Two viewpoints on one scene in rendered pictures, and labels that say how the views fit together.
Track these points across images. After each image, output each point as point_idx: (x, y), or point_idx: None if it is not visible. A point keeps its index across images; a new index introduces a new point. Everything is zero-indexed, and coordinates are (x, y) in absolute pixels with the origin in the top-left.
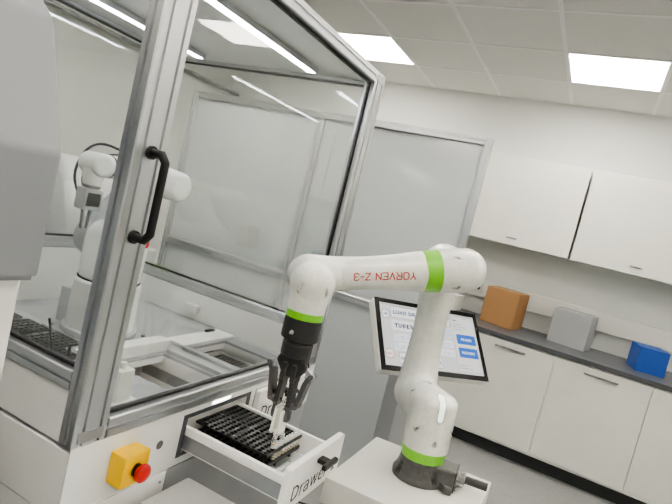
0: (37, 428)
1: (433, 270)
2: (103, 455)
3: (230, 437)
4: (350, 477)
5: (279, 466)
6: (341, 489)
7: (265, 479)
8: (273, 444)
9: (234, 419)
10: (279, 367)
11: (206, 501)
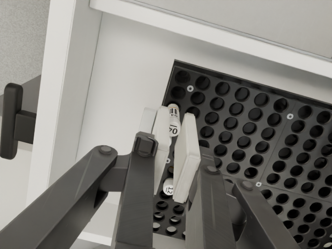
0: None
1: None
2: None
3: (296, 101)
4: (17, 184)
5: (152, 120)
6: (24, 145)
7: (153, 6)
8: (171, 107)
9: (310, 200)
10: None
11: (265, 20)
